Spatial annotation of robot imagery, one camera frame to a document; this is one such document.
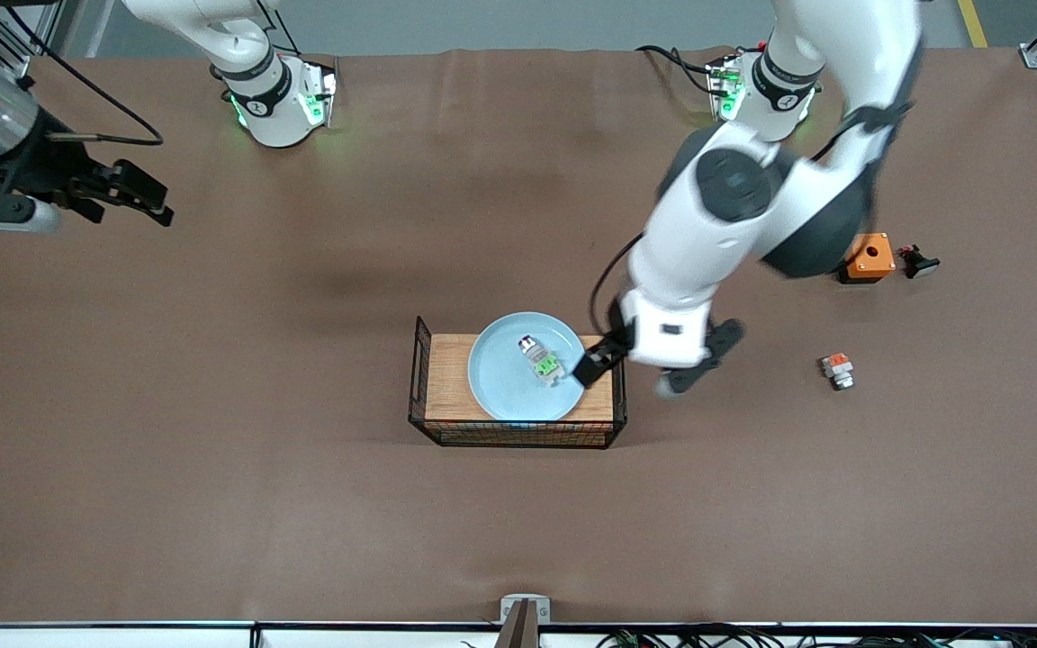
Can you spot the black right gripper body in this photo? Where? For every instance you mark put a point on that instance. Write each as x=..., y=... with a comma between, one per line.
x=37, y=166

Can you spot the small green-white connector part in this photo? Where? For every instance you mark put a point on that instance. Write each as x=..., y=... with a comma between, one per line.
x=540, y=358

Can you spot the light blue round plate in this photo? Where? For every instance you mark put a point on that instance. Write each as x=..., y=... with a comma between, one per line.
x=505, y=378

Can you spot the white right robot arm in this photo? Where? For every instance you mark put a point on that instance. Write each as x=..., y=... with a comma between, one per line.
x=271, y=112

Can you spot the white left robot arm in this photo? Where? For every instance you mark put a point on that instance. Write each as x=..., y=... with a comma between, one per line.
x=725, y=225

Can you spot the white push button orange label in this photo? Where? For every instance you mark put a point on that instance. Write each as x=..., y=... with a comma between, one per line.
x=838, y=370

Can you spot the small black red button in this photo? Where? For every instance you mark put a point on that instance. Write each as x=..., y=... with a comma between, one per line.
x=917, y=262

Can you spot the wooden board basket base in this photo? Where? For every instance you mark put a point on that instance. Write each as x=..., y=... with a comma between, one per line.
x=448, y=378

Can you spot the orange button enclosure box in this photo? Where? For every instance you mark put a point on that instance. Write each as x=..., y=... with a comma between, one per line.
x=870, y=256

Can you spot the grey metal table bracket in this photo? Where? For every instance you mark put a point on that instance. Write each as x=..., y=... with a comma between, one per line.
x=525, y=612

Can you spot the white table edge rail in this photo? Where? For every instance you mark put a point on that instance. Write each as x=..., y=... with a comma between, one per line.
x=122, y=634

